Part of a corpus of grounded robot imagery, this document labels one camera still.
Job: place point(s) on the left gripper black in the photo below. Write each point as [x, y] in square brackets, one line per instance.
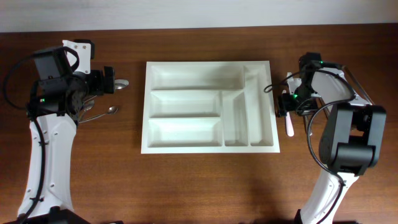
[101, 77]

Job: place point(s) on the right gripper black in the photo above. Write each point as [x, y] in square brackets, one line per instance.
[284, 104]

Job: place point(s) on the white plastic knife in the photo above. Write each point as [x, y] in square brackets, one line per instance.
[288, 121]

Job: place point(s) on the steel fork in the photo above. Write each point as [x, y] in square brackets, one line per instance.
[308, 130]

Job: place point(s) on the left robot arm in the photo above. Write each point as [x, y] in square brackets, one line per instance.
[56, 104]

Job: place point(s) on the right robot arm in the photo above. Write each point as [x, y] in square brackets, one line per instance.
[344, 130]

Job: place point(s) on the large steel spoon near tray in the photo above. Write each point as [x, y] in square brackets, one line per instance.
[120, 84]

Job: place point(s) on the small steel teaspoon left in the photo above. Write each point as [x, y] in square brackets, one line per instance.
[88, 105]

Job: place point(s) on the small steel teaspoon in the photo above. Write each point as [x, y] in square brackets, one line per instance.
[88, 105]
[111, 110]

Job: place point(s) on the small steel teaspoon right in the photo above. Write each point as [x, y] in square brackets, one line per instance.
[111, 110]

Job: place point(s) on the steel tongs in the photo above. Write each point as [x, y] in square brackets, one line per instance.
[366, 114]

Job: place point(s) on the white plastic cutlery tray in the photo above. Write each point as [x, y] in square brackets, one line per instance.
[208, 107]

